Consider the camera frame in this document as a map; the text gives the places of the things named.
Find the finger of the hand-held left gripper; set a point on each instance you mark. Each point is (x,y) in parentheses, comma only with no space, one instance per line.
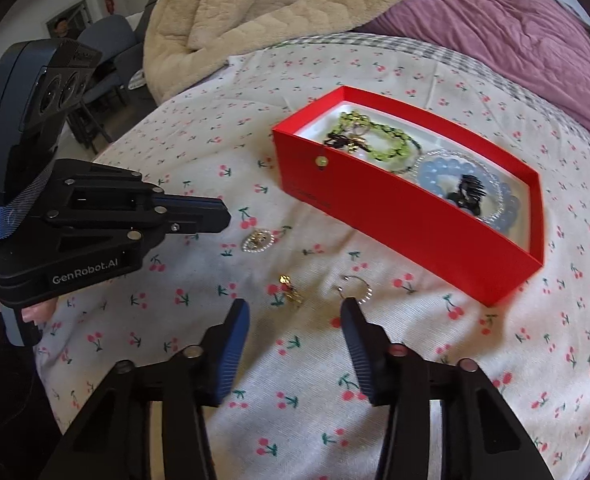
(200,224)
(195,205)

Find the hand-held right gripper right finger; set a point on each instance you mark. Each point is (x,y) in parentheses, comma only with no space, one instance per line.
(362,355)

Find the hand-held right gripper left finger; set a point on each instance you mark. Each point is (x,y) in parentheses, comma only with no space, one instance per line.
(232,350)

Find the silver hoop earring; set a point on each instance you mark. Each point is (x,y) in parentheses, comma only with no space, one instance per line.
(371,291)

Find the gold dangle earring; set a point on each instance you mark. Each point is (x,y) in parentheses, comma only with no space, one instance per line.
(291,291)
(357,132)

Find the red cardboard box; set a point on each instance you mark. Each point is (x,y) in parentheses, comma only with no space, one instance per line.
(400,220)

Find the black hair claw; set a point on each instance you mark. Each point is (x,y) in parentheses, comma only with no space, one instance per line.
(467,190)

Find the person's left hand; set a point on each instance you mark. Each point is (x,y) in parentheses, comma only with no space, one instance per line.
(35,313)

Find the small green round bead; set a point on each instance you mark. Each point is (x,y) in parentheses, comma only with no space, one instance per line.
(321,161)

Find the grey armchair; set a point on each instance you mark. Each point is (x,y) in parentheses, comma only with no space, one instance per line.
(110,35)

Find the cream quilted blanket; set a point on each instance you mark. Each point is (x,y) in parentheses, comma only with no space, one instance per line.
(275,10)

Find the purple pillow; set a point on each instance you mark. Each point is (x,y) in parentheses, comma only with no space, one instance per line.
(500,25)

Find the framed wall picture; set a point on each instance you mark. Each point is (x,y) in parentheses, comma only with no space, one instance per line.
(67,22)

